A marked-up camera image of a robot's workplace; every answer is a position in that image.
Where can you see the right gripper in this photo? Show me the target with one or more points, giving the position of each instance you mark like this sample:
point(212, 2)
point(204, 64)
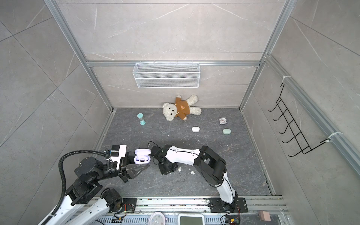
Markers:
point(164, 172)

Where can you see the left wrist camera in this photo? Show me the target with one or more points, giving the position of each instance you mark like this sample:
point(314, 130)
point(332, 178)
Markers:
point(117, 153)

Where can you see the white wire mesh basket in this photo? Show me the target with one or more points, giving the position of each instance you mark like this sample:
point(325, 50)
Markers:
point(167, 74)

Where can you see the small square clock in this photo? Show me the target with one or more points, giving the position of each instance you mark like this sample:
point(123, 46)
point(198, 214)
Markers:
point(223, 121)

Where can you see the green earbud charging case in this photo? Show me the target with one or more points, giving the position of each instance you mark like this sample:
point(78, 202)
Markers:
point(226, 131)

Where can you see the white earbud charging case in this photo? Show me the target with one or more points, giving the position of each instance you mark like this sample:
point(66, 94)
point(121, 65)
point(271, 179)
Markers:
point(195, 129)

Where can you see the white teddy bear brown shirt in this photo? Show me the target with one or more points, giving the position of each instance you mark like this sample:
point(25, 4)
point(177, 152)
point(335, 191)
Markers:
point(181, 108)

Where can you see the pink block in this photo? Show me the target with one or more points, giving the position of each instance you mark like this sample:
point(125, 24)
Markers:
point(264, 216)

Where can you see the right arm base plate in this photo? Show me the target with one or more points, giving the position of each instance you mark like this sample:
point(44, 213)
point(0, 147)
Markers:
point(218, 206)

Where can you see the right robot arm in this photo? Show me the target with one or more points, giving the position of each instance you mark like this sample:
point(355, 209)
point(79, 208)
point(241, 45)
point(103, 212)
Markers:
point(207, 162)

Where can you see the black wall hook rack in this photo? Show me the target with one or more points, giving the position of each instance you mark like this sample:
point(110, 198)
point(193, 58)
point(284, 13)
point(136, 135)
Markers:
point(292, 127)

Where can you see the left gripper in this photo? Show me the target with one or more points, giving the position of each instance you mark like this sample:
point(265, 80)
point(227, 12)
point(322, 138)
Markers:
point(124, 169)

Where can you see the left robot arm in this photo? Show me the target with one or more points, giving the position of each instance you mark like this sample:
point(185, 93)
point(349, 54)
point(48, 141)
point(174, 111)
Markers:
point(85, 200)

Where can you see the purple earbud charging case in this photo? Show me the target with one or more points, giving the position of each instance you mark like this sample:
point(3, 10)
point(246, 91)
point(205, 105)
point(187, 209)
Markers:
point(142, 156)

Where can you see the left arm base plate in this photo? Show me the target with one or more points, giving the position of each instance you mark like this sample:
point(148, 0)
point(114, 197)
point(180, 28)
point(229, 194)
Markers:
point(127, 205)

